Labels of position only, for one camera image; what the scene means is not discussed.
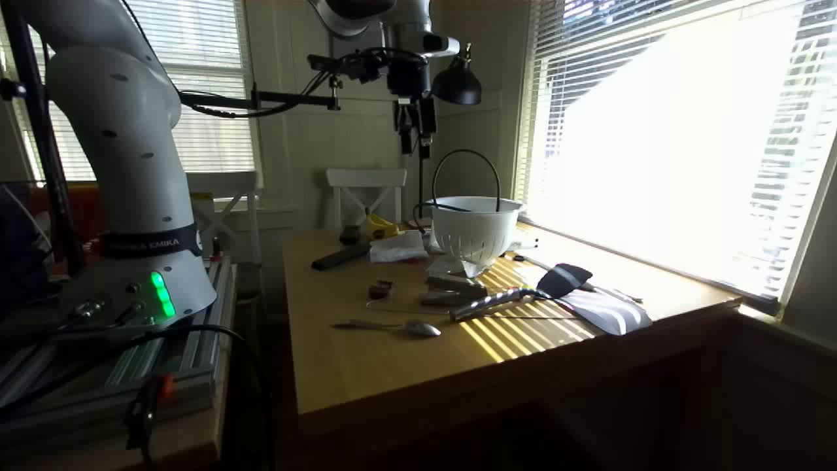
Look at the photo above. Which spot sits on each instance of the metal spoon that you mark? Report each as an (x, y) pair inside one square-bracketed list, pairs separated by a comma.
[(422, 327)]

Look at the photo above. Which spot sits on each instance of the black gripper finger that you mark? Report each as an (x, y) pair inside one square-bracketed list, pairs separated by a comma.
[(427, 129), (405, 127)]

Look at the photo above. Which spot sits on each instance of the black camera on boom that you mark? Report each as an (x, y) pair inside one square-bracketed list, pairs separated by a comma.
[(334, 63)]

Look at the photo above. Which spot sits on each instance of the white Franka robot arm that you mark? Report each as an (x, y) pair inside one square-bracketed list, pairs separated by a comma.
[(112, 133)]

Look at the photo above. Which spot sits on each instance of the white paper napkin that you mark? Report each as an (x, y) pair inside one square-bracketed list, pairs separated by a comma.
[(395, 249)]

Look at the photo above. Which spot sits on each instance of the small white window blinds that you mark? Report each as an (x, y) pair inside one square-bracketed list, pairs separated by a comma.
[(209, 133)]

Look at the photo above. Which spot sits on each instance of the black boom rod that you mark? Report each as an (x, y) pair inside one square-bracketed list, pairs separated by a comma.
[(262, 99)]

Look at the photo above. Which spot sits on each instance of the white ribbed cloth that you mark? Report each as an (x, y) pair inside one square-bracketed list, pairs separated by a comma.
[(604, 313)]

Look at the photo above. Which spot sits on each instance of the black stand pole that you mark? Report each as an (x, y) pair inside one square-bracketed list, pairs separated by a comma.
[(43, 147)]

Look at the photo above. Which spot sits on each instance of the small brown round object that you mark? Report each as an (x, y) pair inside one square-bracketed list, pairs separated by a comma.
[(379, 288)]

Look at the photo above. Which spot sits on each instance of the yellow object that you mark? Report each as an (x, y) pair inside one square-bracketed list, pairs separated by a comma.
[(379, 227)]

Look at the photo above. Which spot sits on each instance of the white wooden chair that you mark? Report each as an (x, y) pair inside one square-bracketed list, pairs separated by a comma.
[(367, 184), (225, 184)]

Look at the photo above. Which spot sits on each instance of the orange connector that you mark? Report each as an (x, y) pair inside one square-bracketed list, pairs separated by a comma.
[(163, 390)]

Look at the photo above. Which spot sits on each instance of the aluminium robot base platform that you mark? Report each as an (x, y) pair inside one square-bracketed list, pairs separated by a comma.
[(79, 376)]

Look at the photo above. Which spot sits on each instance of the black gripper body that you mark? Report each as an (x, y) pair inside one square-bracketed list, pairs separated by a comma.
[(410, 80)]

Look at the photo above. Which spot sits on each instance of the large white window blinds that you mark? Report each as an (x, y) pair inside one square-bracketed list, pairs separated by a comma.
[(680, 139)]

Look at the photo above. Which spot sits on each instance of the black remote control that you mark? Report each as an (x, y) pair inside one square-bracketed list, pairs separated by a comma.
[(341, 257)]

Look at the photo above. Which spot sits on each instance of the white colander basket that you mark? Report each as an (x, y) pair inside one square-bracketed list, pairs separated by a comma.
[(473, 232)]

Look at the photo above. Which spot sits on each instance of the black lamp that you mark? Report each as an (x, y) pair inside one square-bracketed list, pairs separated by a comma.
[(457, 85)]

